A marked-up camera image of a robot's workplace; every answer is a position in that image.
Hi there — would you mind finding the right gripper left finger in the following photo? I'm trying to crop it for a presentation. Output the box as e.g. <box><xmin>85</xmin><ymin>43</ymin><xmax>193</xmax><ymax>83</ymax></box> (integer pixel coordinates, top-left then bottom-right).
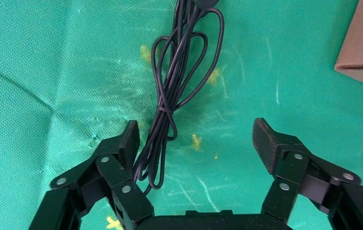
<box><xmin>29</xmin><ymin>120</ymin><xmax>155</xmax><ymax>230</ymax></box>

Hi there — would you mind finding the black wired mouse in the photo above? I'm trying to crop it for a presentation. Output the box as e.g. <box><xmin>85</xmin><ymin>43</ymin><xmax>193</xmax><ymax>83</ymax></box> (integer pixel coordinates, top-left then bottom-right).
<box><xmin>133</xmin><ymin>0</ymin><xmax>225</xmax><ymax>196</ymax></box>

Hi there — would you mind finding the green table cloth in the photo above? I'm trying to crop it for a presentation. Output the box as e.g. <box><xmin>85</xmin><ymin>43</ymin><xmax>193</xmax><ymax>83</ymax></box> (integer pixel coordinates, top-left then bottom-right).
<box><xmin>0</xmin><ymin>0</ymin><xmax>363</xmax><ymax>230</ymax></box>

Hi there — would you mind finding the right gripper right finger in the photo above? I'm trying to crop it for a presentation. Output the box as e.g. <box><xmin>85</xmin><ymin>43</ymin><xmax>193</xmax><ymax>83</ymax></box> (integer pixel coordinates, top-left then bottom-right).
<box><xmin>252</xmin><ymin>117</ymin><xmax>363</xmax><ymax>230</ymax></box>

